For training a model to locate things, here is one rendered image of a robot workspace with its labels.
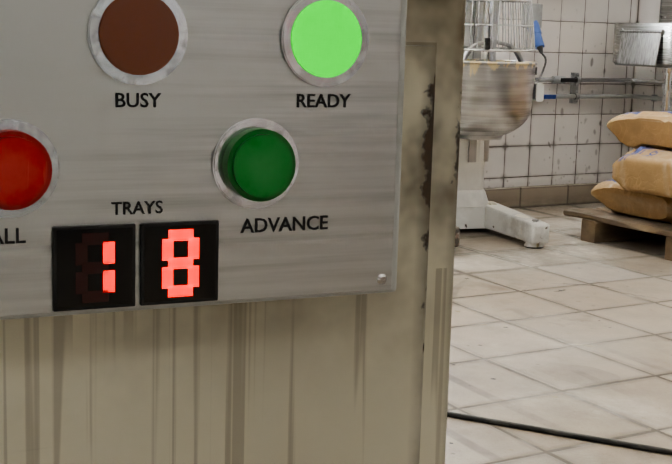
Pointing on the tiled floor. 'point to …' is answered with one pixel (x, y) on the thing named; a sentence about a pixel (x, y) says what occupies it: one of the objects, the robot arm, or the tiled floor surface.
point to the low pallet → (619, 227)
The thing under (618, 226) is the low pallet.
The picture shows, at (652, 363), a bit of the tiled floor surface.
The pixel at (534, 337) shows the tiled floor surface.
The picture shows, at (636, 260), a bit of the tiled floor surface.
